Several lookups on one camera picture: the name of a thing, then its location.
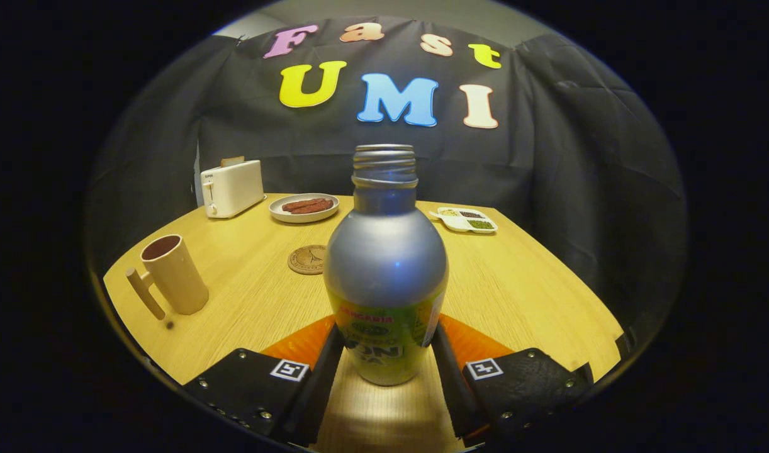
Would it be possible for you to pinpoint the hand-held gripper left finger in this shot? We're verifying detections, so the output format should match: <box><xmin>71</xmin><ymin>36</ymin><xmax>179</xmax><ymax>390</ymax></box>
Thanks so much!
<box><xmin>183</xmin><ymin>315</ymin><xmax>346</xmax><ymax>447</ymax></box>

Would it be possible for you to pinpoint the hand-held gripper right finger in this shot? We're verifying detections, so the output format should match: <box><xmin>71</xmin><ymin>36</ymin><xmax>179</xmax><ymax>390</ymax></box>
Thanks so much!
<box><xmin>430</xmin><ymin>313</ymin><xmax>594</xmax><ymax>446</ymax></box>

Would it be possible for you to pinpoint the round wooden coaster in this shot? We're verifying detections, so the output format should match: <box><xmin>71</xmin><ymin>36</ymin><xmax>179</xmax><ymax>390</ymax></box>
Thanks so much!
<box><xmin>288</xmin><ymin>245</ymin><xmax>327</xmax><ymax>276</ymax></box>

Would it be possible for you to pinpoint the silver bottle with green label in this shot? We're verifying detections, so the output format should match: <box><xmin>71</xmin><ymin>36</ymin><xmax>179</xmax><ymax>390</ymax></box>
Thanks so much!
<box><xmin>323</xmin><ymin>144</ymin><xmax>449</xmax><ymax>386</ymax></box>

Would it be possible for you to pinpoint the beige cup with wooden handle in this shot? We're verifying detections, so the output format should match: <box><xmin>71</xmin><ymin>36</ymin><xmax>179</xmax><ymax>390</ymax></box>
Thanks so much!
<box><xmin>125</xmin><ymin>234</ymin><xmax>210</xmax><ymax>320</ymax></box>

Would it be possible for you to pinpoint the wooden table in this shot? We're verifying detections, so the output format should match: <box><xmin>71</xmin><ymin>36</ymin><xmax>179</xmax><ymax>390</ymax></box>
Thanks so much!
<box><xmin>103</xmin><ymin>193</ymin><xmax>624</xmax><ymax>453</ymax></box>

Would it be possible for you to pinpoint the white divided dish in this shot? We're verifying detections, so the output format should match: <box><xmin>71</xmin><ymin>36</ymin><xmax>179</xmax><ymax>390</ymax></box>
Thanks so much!
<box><xmin>429</xmin><ymin>207</ymin><xmax>498</xmax><ymax>235</ymax></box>

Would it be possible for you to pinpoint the grey round plate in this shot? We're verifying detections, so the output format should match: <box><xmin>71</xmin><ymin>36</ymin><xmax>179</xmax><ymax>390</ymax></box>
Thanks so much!
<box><xmin>269</xmin><ymin>193</ymin><xmax>340</xmax><ymax>224</ymax></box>

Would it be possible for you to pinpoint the white toaster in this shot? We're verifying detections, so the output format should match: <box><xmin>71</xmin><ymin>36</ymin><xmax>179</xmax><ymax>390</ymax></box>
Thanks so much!
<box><xmin>200</xmin><ymin>160</ymin><xmax>266</xmax><ymax>219</ymax></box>

